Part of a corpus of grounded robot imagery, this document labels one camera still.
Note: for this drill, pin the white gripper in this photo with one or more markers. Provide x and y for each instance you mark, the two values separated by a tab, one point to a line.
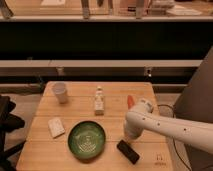
131	132

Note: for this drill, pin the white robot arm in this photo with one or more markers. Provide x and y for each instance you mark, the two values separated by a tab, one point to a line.
140	117

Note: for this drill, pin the orange carrot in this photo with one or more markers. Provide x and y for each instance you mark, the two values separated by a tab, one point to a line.
130	101

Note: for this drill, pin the small white bottle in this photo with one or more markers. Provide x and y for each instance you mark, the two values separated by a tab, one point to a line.
99	101

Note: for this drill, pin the green patterned bowl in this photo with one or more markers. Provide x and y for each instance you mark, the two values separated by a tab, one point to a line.
86	140

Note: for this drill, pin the white folded cloth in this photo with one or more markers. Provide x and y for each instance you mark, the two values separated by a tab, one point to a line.
56	127

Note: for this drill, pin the white paper cup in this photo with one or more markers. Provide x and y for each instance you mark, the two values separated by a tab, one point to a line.
59	89

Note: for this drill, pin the black office chair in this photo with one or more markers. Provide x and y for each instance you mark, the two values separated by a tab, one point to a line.
8	123

